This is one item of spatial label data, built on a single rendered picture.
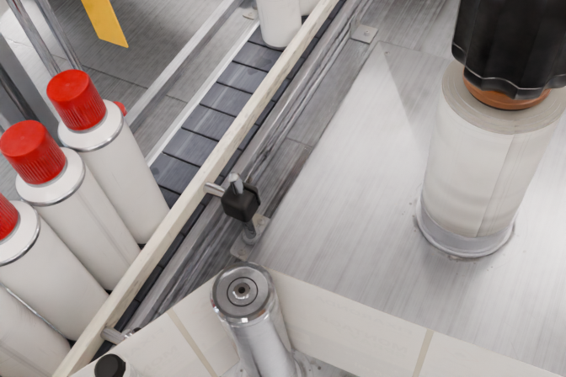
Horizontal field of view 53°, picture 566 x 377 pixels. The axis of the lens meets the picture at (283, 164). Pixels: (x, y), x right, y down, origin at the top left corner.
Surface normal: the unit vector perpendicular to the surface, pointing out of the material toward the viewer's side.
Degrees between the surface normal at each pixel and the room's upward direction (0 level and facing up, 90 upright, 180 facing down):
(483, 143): 90
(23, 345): 90
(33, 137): 2
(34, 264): 90
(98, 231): 90
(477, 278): 0
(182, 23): 0
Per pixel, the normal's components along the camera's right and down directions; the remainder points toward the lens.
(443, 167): -0.88, 0.40
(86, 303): 0.91, 0.28
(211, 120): -0.10, -0.58
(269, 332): 0.69, 0.55
